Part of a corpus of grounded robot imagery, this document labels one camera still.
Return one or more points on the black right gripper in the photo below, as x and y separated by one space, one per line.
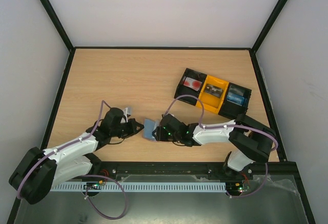
159 131

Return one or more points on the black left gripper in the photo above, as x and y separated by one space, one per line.
133 130

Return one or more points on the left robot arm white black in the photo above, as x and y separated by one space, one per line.
41 170

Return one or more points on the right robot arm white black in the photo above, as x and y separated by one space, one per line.
254 141

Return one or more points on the red white card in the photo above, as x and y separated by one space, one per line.
192 83

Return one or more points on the dark card in yellow bin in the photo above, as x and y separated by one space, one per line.
213 90

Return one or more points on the black bin left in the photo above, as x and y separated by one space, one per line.
189 96

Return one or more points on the black bin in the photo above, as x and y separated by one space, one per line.
231 110
189 96

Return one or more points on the yellow bin middle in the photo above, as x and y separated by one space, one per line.
212 103

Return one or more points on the black bin right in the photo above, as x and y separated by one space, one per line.
231 110

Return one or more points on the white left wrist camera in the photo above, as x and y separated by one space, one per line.
127 113

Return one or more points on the light blue slotted cable duct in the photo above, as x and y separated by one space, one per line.
179 187

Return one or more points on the black aluminium front rail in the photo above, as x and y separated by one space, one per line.
210 170

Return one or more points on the black frame post left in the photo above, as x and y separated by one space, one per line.
57 24

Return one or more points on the black frame post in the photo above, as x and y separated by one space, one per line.
57 24
269 24

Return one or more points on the black frame post right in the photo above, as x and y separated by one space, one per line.
269 24

